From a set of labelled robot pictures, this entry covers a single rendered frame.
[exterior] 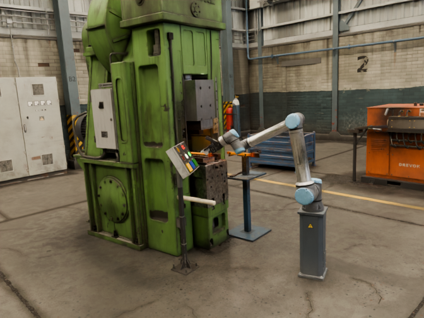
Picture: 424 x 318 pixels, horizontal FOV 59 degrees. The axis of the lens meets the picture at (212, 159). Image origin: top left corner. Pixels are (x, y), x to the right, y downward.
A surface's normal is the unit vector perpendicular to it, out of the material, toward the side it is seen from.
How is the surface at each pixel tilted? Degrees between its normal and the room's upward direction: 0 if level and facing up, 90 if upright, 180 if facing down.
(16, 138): 90
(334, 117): 90
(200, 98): 90
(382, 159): 92
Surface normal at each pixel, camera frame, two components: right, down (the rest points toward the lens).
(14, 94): 0.71, 0.10
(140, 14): -0.60, 0.18
